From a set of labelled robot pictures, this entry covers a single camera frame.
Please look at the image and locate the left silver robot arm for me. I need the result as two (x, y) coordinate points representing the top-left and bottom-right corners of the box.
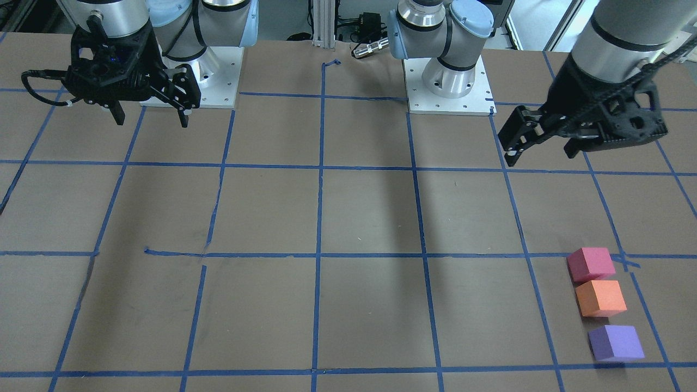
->
(387, 1), (695, 167)

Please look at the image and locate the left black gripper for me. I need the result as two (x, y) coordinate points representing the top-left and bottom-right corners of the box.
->
(497, 56), (669, 167)

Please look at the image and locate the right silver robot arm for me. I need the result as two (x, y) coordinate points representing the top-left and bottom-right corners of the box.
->
(59, 1), (259, 127)

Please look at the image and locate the red foam block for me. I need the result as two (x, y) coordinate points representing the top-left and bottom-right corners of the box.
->
(566, 247), (616, 283)

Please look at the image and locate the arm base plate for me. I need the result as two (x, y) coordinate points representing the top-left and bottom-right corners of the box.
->
(402, 56), (497, 116)
(139, 45), (243, 109)

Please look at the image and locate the aluminium frame post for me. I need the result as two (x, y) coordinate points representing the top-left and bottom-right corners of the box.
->
(311, 0), (338, 50)

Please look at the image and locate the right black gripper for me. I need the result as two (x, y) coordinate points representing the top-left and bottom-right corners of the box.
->
(64, 16), (201, 127)

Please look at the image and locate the orange foam block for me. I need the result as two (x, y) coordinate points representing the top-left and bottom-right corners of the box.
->
(575, 280), (627, 317)

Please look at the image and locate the purple foam block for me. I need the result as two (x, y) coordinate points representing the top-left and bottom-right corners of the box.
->
(588, 324), (645, 363)

